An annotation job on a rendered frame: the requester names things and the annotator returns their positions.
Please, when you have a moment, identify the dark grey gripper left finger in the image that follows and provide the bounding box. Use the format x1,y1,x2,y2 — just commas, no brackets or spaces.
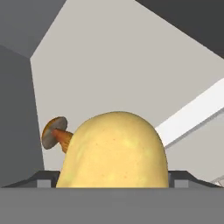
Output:
2,170,61,189

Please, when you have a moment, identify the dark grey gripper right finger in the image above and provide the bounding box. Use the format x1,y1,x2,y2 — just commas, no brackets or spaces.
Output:
167,170,223,189

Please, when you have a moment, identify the grey freezer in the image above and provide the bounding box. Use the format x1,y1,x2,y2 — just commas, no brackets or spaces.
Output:
0,0,224,189

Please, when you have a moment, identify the white freezer shelf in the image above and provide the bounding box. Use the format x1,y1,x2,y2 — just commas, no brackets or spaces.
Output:
154,77,224,151

